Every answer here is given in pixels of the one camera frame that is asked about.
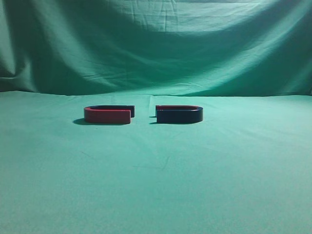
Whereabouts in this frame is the red blue horseshoe magnet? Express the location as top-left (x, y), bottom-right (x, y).
top-left (156, 105), bottom-right (204, 124)
top-left (83, 105), bottom-right (135, 124)

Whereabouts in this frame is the green cloth backdrop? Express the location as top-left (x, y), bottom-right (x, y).
top-left (0, 0), bottom-right (312, 234)

